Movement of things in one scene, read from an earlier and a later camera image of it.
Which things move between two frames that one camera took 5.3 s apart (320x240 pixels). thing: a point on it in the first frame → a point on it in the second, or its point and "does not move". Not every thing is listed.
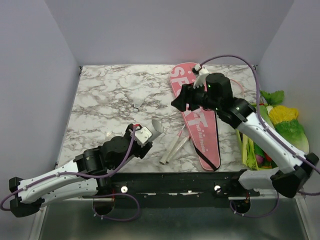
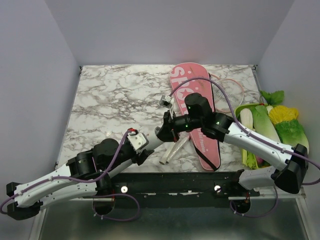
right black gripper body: x=200 y=99 → x=185 y=123
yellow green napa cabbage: x=284 y=120 does not move
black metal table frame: x=182 y=185 does not move
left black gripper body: x=139 y=152 → x=139 y=159
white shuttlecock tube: x=155 y=128 → x=153 y=140
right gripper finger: x=180 y=102 → x=167 y=134
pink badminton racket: x=163 y=158 does not move
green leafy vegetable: x=273 y=98 does not move
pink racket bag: x=203 y=124 does not move
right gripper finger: x=187 y=91 → x=169 y=121
